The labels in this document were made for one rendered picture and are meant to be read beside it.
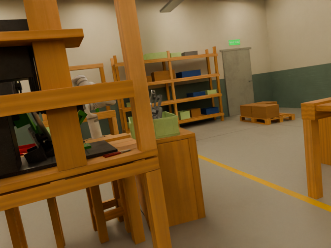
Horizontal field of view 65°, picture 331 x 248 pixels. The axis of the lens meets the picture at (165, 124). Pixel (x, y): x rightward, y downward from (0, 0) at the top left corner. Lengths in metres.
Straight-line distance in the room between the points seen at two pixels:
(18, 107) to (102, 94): 0.37
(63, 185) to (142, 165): 0.41
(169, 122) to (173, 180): 0.51
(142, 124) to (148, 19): 6.68
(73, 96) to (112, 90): 0.19
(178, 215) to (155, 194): 0.94
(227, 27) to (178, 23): 1.71
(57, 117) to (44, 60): 0.27
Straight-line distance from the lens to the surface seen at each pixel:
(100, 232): 2.41
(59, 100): 1.30
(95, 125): 2.29
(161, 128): 2.23
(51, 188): 1.41
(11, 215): 2.28
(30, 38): 1.34
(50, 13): 1.41
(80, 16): 7.62
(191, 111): 7.57
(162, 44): 7.94
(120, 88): 1.34
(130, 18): 1.47
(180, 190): 2.37
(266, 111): 6.67
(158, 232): 1.63
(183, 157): 2.29
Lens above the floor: 1.21
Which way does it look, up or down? 8 degrees down
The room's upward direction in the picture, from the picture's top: 8 degrees counter-clockwise
